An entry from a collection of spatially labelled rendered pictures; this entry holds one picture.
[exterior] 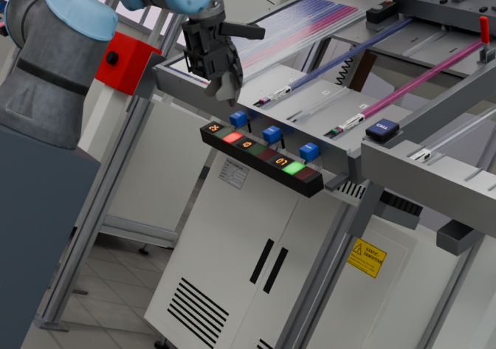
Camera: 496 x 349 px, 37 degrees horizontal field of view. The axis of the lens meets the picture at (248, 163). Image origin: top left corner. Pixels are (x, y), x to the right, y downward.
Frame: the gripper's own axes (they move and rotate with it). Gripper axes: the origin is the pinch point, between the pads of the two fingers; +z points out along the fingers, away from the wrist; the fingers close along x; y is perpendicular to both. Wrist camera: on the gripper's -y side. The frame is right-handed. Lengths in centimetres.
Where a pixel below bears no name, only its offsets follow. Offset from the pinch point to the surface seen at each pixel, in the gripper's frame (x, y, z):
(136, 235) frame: -38, 15, 46
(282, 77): -6.0, -18.1, 4.8
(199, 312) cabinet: -18, 13, 64
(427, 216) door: -144, -225, 242
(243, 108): -0.6, -2.4, 3.4
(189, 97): -22.7, -2.4, 7.4
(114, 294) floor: -68, 18, 85
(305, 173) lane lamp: 25.6, 4.6, 5.8
